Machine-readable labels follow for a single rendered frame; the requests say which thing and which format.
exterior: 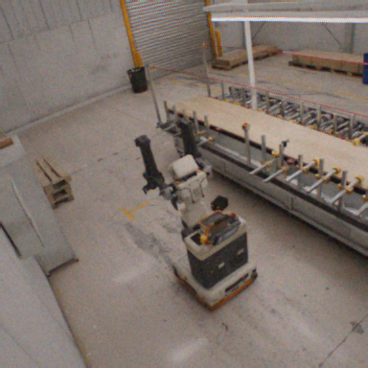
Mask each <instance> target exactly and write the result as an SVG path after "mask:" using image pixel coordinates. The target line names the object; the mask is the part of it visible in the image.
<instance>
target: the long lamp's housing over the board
mask: <svg viewBox="0 0 368 368"><path fill-rule="evenodd" d="M211 18H212V21H214V20H213V18H214V19H219V18H304V19H306V18H315V19H319V18H327V19H334V18H338V19H347V18H352V19H360V18H368V9H361V10H333V11H329V10H324V11H317V10H315V11H237V12H230V11H228V12H218V13H212V15H211Z"/></svg>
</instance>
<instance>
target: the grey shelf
mask: <svg viewBox="0 0 368 368"><path fill-rule="evenodd" d="M9 137H11V139H12V140H13V142H14V144H12V145H10V146H6V147H4V148H1V149H0V177H2V176H3V175H6V174H10V175H11V179H12V180H13V182H14V184H15V186H16V188H17V189H18V192H19V193H20V194H21V197H22V199H23V201H25V205H26V206H27V207H28V209H29V212H30V214H31V215H32V217H33V220H34V222H35V223H36V226H37V228H38V231H39V233H40V234H41V237H42V239H43V242H44V244H45V245H46V248H44V250H41V251H39V252H37V253H35V254H34V255H35V257H36V258H37V260H38V261H39V263H40V265H41V267H42V268H43V270H44V271H45V272H46V271H47V272H46V274H47V277H49V276H50V277H51V275H50V273H49V271H50V270H51V269H53V268H56V267H57V266H58V265H62V264H63V263H64V262H67V261H69V260H71V259H73V256H74V258H75V260H76V261H78V260H79V259H78V258H77V256H76V254H75V253H74V251H73V248H72V247H71V245H70V243H69V241H68V240H67V239H66V237H65V233H64V231H63V230H62V228H61V226H60V225H59V221H58V219H57V218H56V216H55V214H54V211H53V209H52V207H51V205H50V203H49V200H48V198H47V196H46V195H45V192H44V190H43V189H42V187H41V184H40V183H39V181H38V178H37V176H36V174H35V170H34V168H33V166H32V163H31V161H30V159H29V156H28V154H27V153H26V151H25V150H24V149H23V146H22V145H21V143H20V141H19V139H18V136H17V134H13V135H11V136H9ZM9 137H6V138H4V139H3V140H6V139H8V138H9ZM3 140H0V142H1V141H3ZM36 183H37V185H36ZM37 187H38V188H37Z"/></svg>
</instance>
